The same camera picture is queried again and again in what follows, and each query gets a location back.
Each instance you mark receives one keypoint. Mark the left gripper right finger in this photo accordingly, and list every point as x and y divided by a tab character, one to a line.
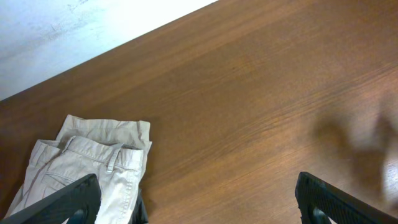
321	202

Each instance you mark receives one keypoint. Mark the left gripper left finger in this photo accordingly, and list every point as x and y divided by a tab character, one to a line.
78	202

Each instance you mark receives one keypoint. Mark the beige cargo shorts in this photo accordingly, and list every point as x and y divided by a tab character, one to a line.
115	151

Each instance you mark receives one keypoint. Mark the grey crumpled garment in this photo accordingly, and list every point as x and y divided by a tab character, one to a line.
139	215

